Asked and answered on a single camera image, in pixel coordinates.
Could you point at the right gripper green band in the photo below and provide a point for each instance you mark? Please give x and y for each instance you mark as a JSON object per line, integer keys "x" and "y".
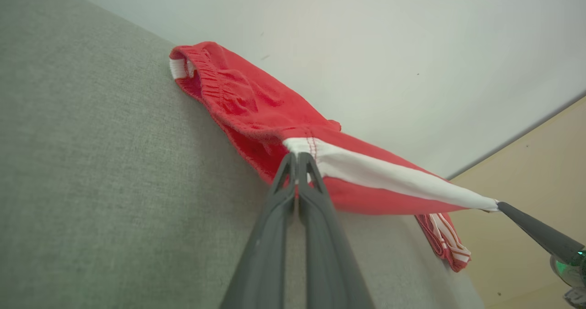
{"x": 574, "y": 270}

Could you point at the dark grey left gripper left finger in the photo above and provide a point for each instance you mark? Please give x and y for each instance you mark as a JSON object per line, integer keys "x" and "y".
{"x": 265, "y": 254}

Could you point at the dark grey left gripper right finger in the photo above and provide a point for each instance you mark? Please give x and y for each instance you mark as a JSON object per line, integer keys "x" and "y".
{"x": 329, "y": 254}

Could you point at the red and white shirt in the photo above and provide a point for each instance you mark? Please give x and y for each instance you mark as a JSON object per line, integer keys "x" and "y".
{"x": 446, "y": 245}

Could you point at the red shorts with white panels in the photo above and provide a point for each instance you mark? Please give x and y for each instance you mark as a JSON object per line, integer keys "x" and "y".
{"x": 256, "y": 112}

